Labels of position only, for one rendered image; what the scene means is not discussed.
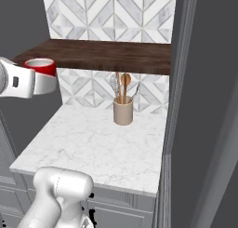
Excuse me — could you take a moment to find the wooden spoon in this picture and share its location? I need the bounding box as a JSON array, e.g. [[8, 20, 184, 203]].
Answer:
[[120, 73, 132, 104]]

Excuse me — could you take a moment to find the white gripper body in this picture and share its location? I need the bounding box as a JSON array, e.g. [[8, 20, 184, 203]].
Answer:
[[33, 73, 59, 96]]

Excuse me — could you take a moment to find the dark wooden shelf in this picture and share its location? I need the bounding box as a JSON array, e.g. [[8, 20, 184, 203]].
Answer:
[[11, 38, 172, 76]]

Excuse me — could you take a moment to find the metal whisk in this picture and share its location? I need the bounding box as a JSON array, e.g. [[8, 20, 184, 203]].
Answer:
[[109, 74, 121, 99]]

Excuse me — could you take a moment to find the tall grey cabinet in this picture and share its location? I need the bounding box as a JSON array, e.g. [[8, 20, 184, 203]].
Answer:
[[156, 0, 238, 228]]

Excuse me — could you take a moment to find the metal spoon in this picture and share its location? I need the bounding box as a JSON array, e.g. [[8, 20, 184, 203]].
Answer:
[[130, 82, 141, 103]]

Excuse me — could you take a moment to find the grey base cabinet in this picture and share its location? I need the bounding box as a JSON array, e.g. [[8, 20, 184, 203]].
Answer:
[[23, 173, 157, 228]]

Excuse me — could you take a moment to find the wooden spatula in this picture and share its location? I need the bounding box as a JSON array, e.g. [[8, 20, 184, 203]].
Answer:
[[115, 71, 122, 104]]

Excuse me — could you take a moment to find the grey panelled side cabinet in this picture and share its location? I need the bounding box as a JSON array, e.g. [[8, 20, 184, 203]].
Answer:
[[0, 111, 35, 228]]

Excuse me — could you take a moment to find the beige utensil pot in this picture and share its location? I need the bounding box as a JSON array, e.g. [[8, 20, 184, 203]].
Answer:
[[112, 96, 135, 127]]

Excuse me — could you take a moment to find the red and white bowl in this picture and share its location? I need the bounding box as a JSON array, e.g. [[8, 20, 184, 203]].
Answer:
[[22, 58, 58, 78]]

